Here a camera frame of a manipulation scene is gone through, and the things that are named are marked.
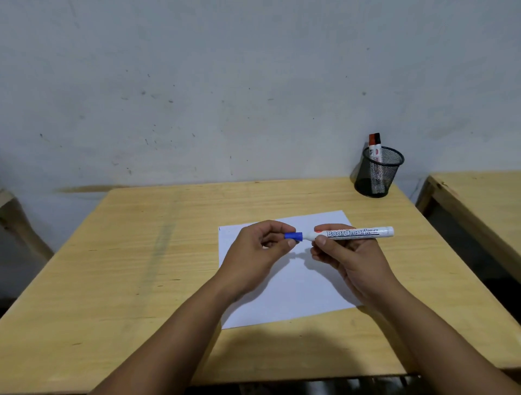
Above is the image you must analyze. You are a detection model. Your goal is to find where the person's left hand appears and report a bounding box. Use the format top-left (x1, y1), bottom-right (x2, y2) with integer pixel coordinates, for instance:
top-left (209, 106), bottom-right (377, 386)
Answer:
top-left (215, 220), bottom-right (298, 301)

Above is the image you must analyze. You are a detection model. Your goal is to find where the person's right hand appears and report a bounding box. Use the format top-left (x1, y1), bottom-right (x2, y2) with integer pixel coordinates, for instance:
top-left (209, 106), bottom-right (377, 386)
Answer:
top-left (310, 223), bottom-right (402, 307)

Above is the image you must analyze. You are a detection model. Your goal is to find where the white board marker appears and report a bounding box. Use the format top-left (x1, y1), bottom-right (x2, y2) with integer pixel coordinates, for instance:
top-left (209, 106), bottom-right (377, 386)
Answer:
top-left (302, 226), bottom-right (395, 242)

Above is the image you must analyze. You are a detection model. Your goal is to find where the person's left forearm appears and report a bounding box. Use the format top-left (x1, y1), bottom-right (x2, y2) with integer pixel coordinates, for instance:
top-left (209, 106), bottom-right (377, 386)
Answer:
top-left (89, 276), bottom-right (246, 395)

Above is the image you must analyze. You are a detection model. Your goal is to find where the person's right forearm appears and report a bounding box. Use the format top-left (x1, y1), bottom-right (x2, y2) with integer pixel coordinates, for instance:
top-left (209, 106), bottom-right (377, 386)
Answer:
top-left (358, 281), bottom-right (521, 395)

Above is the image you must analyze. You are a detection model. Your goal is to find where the white paper sheet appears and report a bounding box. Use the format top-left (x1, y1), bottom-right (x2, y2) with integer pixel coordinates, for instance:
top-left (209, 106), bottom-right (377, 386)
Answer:
top-left (218, 210), bottom-right (363, 330)

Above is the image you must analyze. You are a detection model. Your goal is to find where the black mesh pen holder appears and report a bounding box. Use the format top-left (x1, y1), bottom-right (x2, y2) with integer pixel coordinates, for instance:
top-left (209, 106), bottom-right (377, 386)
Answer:
top-left (354, 146), bottom-right (405, 199)

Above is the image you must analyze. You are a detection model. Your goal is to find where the black capped marker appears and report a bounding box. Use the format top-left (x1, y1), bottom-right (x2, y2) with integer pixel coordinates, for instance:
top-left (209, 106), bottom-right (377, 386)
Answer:
top-left (373, 133), bottom-right (384, 194)

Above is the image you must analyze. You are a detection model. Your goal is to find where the small wooden table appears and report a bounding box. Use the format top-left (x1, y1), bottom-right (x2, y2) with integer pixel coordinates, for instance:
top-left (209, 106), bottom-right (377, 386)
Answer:
top-left (415, 170), bottom-right (521, 285)

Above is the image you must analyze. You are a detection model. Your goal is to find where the large wooden table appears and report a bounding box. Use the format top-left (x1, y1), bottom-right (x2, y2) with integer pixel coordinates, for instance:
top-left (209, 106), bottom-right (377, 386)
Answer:
top-left (0, 177), bottom-right (521, 395)

